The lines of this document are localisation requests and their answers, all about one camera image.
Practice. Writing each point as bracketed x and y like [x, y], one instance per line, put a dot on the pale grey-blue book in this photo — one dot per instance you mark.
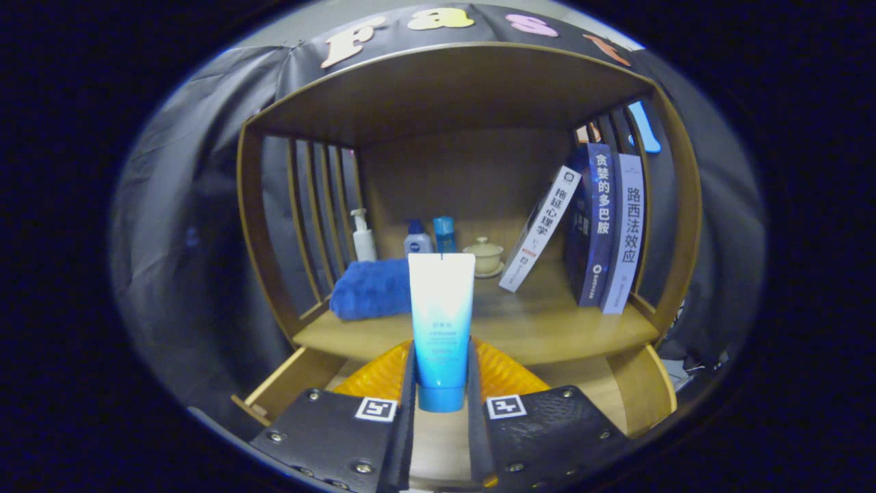
[626, 239]

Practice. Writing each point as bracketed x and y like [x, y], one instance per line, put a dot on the white book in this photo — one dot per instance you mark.
[540, 233]

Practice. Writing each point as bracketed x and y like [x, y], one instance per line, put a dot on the white and blue tube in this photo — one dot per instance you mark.
[441, 322]

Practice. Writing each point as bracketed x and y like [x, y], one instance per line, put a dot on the wooden cabinet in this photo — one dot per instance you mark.
[445, 96]

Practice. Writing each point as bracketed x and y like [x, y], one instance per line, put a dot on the black backdrop cloth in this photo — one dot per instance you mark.
[191, 205]

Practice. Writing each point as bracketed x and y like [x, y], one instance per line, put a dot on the beige lidded teacup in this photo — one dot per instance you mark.
[484, 257]

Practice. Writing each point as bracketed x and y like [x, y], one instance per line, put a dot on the dark blue book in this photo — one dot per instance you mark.
[592, 226]

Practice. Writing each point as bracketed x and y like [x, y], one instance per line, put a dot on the wooden drawer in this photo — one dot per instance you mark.
[643, 390]

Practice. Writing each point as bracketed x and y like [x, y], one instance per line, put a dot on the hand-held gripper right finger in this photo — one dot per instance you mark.
[477, 438]

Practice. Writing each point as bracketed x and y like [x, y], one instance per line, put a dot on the rolled blue towel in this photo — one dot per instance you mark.
[369, 287]

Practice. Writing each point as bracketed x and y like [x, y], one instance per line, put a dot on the white pump bottle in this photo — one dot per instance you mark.
[364, 246]

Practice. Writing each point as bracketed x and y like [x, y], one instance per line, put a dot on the wooden countertop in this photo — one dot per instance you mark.
[547, 329]

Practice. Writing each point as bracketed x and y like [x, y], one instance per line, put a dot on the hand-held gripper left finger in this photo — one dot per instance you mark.
[407, 418]

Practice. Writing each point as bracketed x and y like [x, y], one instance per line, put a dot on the clear blue bottle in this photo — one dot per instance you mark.
[445, 236]

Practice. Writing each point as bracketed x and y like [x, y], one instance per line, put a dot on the white bottle with blue cap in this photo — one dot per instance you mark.
[417, 243]

